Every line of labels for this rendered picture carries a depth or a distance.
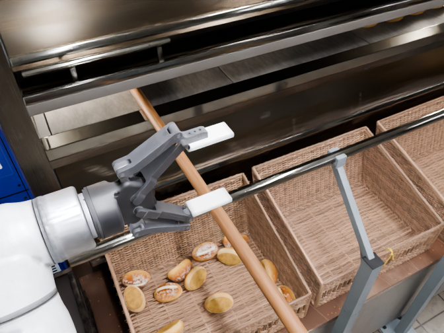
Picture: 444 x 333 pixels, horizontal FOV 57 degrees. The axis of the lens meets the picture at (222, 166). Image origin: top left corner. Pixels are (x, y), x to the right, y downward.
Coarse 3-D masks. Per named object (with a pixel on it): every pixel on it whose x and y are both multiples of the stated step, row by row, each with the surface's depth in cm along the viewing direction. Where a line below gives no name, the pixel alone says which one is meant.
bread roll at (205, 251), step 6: (198, 246) 152; (204, 246) 151; (210, 246) 151; (216, 246) 153; (192, 252) 152; (198, 252) 150; (204, 252) 150; (210, 252) 150; (216, 252) 153; (198, 258) 150; (204, 258) 151; (210, 258) 152
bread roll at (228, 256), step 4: (224, 248) 151; (228, 248) 150; (232, 248) 150; (220, 252) 150; (224, 252) 149; (228, 252) 149; (232, 252) 149; (220, 256) 150; (224, 256) 150; (228, 256) 149; (232, 256) 149; (236, 256) 149; (220, 260) 151; (224, 260) 151; (228, 260) 150; (232, 260) 150; (236, 260) 150; (240, 260) 149; (228, 264) 151; (232, 264) 151; (236, 264) 150
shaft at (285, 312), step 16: (144, 96) 123; (144, 112) 120; (160, 128) 112; (176, 144) 108; (176, 160) 105; (192, 176) 99; (208, 192) 95; (224, 224) 89; (240, 240) 86; (240, 256) 84; (256, 272) 80; (272, 288) 78; (272, 304) 76; (288, 304) 76; (288, 320) 74
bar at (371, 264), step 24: (432, 120) 121; (360, 144) 113; (288, 168) 106; (312, 168) 107; (336, 168) 112; (240, 192) 100; (120, 240) 90; (360, 240) 113; (72, 264) 86; (360, 264) 115; (360, 288) 118; (432, 288) 161; (408, 312) 179
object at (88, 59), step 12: (120, 48) 92; (132, 48) 92; (144, 48) 94; (156, 48) 96; (72, 60) 88; (84, 60) 89; (96, 60) 90; (24, 72) 85; (36, 72) 85; (48, 72) 87; (72, 72) 89
